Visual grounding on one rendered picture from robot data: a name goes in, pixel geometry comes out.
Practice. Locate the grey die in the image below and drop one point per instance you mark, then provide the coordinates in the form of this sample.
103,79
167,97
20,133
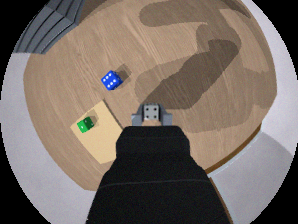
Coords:
151,111

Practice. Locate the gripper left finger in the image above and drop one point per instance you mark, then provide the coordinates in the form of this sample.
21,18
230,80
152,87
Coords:
136,118

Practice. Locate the green die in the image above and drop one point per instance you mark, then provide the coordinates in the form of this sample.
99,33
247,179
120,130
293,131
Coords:
85,125

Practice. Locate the tan flat mat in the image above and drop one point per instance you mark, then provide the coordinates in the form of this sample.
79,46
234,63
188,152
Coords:
100,140

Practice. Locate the blue die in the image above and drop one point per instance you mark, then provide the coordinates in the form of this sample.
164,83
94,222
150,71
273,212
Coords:
111,80

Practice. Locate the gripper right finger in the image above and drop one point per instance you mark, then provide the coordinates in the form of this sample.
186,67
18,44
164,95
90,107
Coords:
164,117

